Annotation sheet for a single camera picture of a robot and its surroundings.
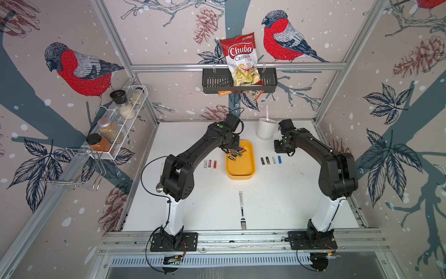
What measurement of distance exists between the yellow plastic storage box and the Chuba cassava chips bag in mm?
390

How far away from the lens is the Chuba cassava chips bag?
0.83 m

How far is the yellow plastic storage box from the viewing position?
93 centimetres
